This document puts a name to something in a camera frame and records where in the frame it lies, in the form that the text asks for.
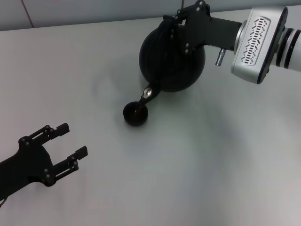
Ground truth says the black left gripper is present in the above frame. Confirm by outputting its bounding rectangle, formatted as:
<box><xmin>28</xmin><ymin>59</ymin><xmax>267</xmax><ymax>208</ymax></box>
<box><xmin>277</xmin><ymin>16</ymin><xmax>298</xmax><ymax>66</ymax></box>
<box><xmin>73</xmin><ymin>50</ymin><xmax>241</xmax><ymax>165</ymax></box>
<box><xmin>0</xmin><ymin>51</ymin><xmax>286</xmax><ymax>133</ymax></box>
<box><xmin>0</xmin><ymin>122</ymin><xmax>89</xmax><ymax>199</ymax></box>

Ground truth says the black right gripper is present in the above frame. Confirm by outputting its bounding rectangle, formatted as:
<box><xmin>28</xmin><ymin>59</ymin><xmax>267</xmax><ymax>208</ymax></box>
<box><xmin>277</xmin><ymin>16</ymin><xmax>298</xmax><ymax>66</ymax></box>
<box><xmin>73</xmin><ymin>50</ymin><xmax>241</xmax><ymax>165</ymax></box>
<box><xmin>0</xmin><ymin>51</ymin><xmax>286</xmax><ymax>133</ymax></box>
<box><xmin>162</xmin><ymin>0</ymin><xmax>243</xmax><ymax>57</ymax></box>

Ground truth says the black round teapot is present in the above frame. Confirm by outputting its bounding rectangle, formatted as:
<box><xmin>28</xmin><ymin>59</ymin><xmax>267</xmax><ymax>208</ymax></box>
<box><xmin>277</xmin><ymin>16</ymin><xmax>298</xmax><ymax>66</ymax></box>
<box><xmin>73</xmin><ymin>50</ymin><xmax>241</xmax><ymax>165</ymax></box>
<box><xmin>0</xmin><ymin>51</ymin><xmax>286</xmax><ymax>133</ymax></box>
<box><xmin>138</xmin><ymin>15</ymin><xmax>207</xmax><ymax>112</ymax></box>

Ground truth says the dark brown teacup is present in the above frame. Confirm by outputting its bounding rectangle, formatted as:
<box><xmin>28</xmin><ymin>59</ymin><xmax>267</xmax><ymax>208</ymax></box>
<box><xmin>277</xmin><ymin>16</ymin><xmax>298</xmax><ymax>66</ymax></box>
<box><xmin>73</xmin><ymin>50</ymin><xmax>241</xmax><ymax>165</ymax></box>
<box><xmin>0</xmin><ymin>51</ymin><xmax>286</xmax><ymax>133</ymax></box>
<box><xmin>122</xmin><ymin>100</ymin><xmax>150</xmax><ymax>127</ymax></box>

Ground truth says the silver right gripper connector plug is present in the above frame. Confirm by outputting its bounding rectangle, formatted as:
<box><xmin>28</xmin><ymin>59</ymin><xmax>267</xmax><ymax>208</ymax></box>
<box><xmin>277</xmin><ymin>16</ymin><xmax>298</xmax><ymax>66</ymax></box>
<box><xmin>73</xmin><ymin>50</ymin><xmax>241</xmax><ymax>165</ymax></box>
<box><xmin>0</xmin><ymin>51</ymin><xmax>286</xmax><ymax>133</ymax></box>
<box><xmin>214</xmin><ymin>48</ymin><xmax>227</xmax><ymax>66</ymax></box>

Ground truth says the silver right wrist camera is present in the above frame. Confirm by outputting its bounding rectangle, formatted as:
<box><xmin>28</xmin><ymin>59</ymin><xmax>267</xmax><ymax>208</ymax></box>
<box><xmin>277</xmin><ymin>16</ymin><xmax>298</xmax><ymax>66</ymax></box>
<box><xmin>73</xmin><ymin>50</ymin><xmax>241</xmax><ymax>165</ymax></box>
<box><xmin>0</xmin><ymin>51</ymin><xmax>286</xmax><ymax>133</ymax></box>
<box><xmin>230</xmin><ymin>6</ymin><xmax>288</xmax><ymax>85</ymax></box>

